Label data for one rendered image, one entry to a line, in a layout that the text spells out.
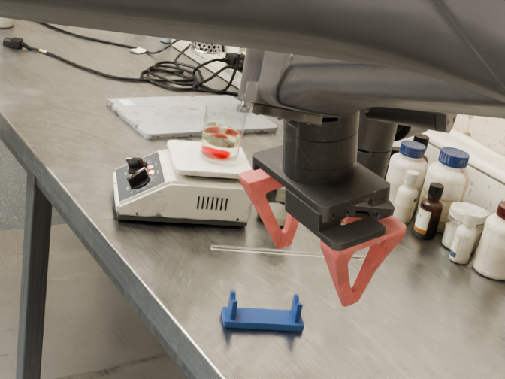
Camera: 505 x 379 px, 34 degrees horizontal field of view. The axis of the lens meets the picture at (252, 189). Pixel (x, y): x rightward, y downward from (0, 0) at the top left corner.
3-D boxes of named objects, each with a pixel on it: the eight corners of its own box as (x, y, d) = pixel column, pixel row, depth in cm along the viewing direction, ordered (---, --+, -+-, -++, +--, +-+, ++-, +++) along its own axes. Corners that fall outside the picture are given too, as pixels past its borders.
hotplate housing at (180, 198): (115, 222, 120) (120, 171, 116) (111, 185, 131) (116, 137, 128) (263, 230, 125) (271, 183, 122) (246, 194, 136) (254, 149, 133)
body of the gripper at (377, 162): (367, 186, 101) (380, 130, 99) (392, 224, 92) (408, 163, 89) (316, 181, 100) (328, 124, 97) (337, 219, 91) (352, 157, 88)
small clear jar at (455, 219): (452, 234, 135) (461, 198, 132) (482, 249, 131) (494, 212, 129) (433, 243, 131) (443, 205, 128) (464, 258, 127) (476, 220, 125)
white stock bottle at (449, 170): (430, 210, 142) (449, 140, 137) (465, 228, 138) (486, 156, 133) (406, 219, 138) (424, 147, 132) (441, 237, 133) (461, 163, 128)
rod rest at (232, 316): (223, 328, 99) (228, 302, 97) (219, 313, 102) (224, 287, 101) (303, 332, 101) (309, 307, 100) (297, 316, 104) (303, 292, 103)
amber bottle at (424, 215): (430, 230, 135) (443, 181, 131) (437, 241, 132) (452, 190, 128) (409, 228, 134) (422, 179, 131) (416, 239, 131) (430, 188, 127)
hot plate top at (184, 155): (173, 174, 119) (174, 169, 118) (165, 144, 129) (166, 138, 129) (254, 180, 122) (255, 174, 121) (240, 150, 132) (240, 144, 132)
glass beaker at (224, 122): (192, 162, 123) (200, 109, 119) (202, 149, 129) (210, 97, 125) (237, 173, 122) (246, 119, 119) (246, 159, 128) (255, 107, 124)
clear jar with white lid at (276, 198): (276, 231, 125) (285, 183, 122) (249, 215, 129) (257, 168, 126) (302, 222, 130) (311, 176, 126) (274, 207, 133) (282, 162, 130)
